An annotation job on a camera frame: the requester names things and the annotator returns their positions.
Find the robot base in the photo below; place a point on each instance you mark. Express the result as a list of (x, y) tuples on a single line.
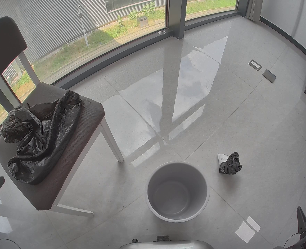
[(166, 244)]

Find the crumpled white paper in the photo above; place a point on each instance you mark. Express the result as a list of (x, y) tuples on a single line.
[(221, 157)]

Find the beige curtain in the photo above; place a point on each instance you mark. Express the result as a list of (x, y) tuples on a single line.
[(256, 1)]

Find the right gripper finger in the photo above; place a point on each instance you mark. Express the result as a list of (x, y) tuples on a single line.
[(303, 222)]

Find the grey trash bin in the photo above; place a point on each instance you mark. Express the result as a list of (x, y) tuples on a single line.
[(155, 180)]

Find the window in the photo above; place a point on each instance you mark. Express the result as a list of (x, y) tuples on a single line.
[(175, 9)]

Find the brown padded white-legged chair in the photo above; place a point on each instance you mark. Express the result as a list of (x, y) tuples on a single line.
[(90, 113)]

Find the black plastic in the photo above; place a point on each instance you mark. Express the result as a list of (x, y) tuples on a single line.
[(231, 165)]

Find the black plastic bag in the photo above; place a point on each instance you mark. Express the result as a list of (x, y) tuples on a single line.
[(44, 144)]

